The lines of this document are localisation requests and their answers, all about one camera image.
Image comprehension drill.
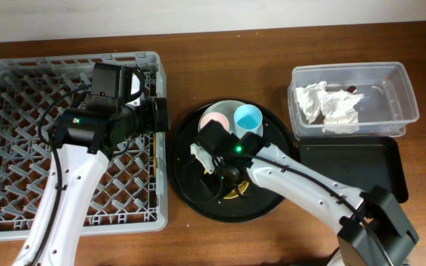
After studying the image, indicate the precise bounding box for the blue plastic cup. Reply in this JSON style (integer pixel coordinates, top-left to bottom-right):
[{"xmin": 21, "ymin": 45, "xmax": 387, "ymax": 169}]
[{"xmin": 234, "ymin": 104, "xmax": 263, "ymax": 138}]

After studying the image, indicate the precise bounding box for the grey plastic dishwasher rack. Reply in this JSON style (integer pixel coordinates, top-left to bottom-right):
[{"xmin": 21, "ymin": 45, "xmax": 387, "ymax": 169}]
[{"xmin": 0, "ymin": 52, "xmax": 168, "ymax": 242}]

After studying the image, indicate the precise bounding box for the round black serving tray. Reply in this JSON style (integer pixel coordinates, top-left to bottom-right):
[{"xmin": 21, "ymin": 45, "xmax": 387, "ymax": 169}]
[{"xmin": 167, "ymin": 101, "xmax": 284, "ymax": 223}]

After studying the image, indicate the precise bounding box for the clear plastic storage bin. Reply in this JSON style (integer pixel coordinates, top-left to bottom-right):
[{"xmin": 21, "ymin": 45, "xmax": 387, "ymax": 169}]
[{"xmin": 288, "ymin": 62, "xmax": 419, "ymax": 140}]

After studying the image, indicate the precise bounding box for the black rectangular tray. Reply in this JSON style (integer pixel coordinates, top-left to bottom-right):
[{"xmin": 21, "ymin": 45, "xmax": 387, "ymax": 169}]
[{"xmin": 297, "ymin": 137, "xmax": 409, "ymax": 203}]

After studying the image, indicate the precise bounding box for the yellow plastic bowl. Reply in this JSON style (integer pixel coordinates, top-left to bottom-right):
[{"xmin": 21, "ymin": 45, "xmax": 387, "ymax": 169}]
[{"xmin": 203, "ymin": 167, "xmax": 249, "ymax": 202}]

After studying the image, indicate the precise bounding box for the light grey round plate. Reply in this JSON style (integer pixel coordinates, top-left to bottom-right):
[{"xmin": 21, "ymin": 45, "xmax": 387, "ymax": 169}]
[{"xmin": 200, "ymin": 100, "xmax": 263, "ymax": 136}]

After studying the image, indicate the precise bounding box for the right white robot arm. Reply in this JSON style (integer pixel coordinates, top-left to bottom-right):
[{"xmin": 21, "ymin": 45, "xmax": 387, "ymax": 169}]
[{"xmin": 190, "ymin": 120, "xmax": 419, "ymax": 266}]

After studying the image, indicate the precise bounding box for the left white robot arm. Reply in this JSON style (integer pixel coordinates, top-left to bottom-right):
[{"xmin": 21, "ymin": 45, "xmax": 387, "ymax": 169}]
[{"xmin": 14, "ymin": 63, "xmax": 170, "ymax": 265}]

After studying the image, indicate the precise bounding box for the pink plastic cup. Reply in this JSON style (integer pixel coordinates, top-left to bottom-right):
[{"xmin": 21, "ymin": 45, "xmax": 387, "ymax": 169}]
[{"xmin": 199, "ymin": 112, "xmax": 229, "ymax": 131}]

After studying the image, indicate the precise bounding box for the white paper napkin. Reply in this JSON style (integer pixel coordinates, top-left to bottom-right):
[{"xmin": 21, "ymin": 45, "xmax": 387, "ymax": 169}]
[{"xmin": 295, "ymin": 81, "xmax": 365, "ymax": 134}]

